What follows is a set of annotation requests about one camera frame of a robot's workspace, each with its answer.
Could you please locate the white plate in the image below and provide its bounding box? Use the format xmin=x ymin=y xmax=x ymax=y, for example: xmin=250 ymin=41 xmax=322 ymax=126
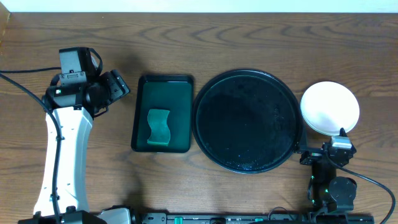
xmin=300 ymin=82 xmax=360 ymax=136

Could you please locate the black rectangular water tray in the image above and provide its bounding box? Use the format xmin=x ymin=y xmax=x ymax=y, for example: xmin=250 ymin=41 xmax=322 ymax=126
xmin=131 ymin=75 xmax=193 ymax=153

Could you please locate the green scouring sponge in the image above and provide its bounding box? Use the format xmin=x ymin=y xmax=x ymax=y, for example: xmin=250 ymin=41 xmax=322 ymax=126
xmin=147 ymin=109 xmax=171 ymax=146

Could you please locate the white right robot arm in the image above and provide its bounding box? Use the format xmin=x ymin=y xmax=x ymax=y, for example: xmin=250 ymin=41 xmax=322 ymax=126
xmin=295 ymin=128 xmax=357 ymax=223

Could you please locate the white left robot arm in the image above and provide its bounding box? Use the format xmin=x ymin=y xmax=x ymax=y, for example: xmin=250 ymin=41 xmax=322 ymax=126
xmin=24 ymin=70 xmax=130 ymax=223

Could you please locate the black round serving tray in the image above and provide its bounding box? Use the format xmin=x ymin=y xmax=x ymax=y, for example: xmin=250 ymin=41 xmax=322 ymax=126
xmin=192 ymin=69 xmax=303 ymax=174

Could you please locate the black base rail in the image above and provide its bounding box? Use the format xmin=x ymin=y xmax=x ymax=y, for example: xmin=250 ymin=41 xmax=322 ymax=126
xmin=96 ymin=205 xmax=376 ymax=224

